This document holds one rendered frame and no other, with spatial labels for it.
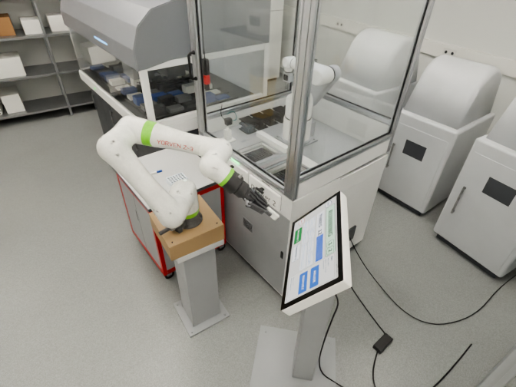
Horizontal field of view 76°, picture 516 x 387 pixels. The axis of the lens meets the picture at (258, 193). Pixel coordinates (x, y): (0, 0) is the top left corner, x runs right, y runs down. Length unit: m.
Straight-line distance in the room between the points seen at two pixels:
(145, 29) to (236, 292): 1.94
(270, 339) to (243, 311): 0.30
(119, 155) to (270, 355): 1.52
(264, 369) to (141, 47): 2.23
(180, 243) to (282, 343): 1.01
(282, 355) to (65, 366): 1.34
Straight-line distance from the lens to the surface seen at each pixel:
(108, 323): 2.64
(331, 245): 1.36
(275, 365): 2.30
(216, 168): 1.38
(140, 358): 2.45
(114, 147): 1.49
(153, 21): 2.59
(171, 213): 1.59
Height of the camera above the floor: 2.11
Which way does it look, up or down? 37 degrees down
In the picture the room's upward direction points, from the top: 2 degrees clockwise
